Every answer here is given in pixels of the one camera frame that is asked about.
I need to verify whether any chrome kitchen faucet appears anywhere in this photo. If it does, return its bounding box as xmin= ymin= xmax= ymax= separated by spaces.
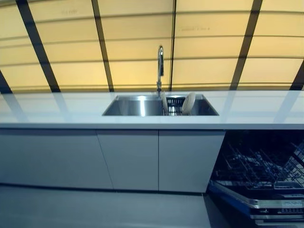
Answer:
xmin=156 ymin=45 xmax=165 ymax=94

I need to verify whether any open dishwasher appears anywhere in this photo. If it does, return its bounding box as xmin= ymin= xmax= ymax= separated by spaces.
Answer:
xmin=208 ymin=130 xmax=304 ymax=227

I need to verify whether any dishwasher door with control panel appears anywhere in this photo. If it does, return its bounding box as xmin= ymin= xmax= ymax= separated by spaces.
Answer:
xmin=209 ymin=180 xmax=304 ymax=227

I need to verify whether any beige ceramic plate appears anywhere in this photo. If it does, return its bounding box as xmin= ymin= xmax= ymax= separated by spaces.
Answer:
xmin=182 ymin=92 xmax=197 ymax=115
xmin=161 ymin=91 xmax=170 ymax=116

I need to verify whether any white cabinet door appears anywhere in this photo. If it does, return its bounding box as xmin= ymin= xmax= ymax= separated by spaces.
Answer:
xmin=158 ymin=130 xmax=226 ymax=193
xmin=0 ymin=128 xmax=114 ymax=190
xmin=96 ymin=129 xmax=159 ymax=192

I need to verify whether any black dish drying rack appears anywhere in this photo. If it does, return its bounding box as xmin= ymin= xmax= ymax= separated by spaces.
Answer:
xmin=162 ymin=95 xmax=192 ymax=117

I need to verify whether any stainless steel sink basin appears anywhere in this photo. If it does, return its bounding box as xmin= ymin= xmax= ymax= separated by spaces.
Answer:
xmin=102 ymin=94 xmax=219 ymax=117

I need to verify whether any dishwasher wire rack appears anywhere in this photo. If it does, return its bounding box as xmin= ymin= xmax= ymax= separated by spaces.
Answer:
xmin=218 ymin=137 xmax=304 ymax=190

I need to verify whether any beige roller window blind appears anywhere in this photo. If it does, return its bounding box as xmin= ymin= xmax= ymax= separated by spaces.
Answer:
xmin=170 ymin=0 xmax=255 ymax=91
xmin=28 ymin=0 xmax=114 ymax=93
xmin=96 ymin=0 xmax=178 ymax=92
xmin=237 ymin=0 xmax=304 ymax=91

